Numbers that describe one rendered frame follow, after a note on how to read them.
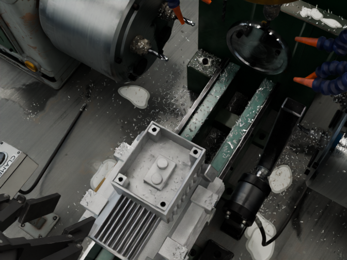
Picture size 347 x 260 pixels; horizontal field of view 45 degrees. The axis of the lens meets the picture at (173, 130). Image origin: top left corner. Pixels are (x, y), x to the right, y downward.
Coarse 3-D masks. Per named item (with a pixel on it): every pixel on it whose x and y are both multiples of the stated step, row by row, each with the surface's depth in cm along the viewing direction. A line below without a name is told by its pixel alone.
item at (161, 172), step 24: (144, 144) 68; (168, 144) 68; (192, 144) 65; (120, 168) 64; (144, 168) 67; (168, 168) 65; (192, 168) 63; (120, 192) 66; (144, 192) 65; (168, 192) 65; (168, 216) 63
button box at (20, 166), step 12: (0, 144) 77; (12, 156) 73; (24, 156) 74; (0, 168) 73; (12, 168) 72; (24, 168) 74; (36, 168) 76; (0, 180) 71; (12, 180) 73; (24, 180) 75; (0, 192) 72; (12, 192) 74
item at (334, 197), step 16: (336, 96) 76; (336, 112) 84; (304, 128) 74; (320, 128) 73; (336, 128) 70; (320, 144) 72; (336, 144) 66; (320, 160) 71; (336, 160) 66; (320, 176) 69; (336, 176) 68; (320, 192) 74; (336, 192) 70
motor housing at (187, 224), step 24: (192, 192) 69; (216, 192) 72; (96, 216) 69; (120, 216) 65; (144, 216) 66; (192, 216) 68; (96, 240) 65; (120, 240) 64; (144, 240) 65; (192, 240) 70
